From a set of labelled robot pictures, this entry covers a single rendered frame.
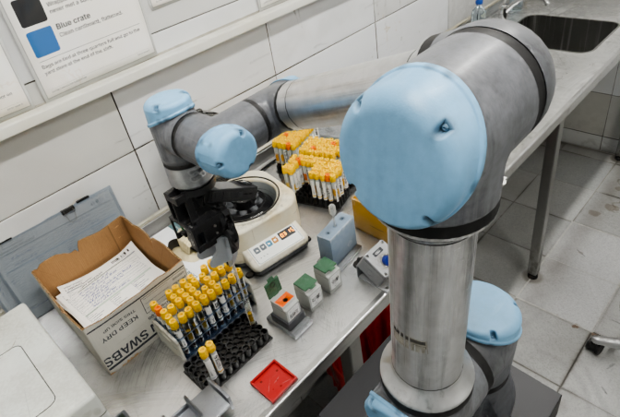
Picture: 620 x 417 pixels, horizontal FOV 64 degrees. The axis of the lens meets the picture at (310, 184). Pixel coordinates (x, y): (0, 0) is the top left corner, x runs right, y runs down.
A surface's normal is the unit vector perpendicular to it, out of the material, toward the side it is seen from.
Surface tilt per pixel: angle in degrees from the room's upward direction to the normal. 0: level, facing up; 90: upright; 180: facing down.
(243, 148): 90
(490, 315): 8
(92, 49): 94
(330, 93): 67
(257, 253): 25
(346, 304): 0
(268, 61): 90
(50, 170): 90
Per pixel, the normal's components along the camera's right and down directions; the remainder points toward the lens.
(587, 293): -0.14, -0.81
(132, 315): 0.68, 0.37
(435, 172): -0.68, 0.40
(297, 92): -0.75, -0.25
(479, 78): 0.29, -0.49
